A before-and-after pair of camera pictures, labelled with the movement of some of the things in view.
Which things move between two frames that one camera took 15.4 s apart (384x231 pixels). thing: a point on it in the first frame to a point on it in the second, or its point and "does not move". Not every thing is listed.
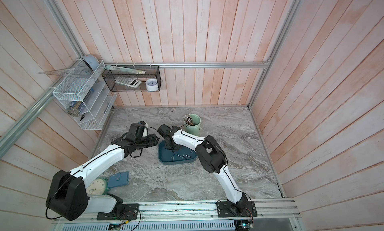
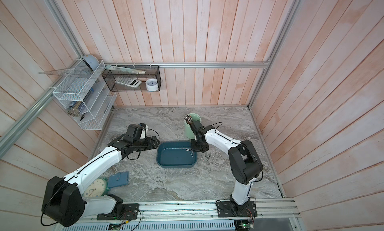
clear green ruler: x=113 y=68 does not move
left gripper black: x=152 y=140 does not move
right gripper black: x=168 y=148 to x=194 y=148
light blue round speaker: x=93 y=62 does not move
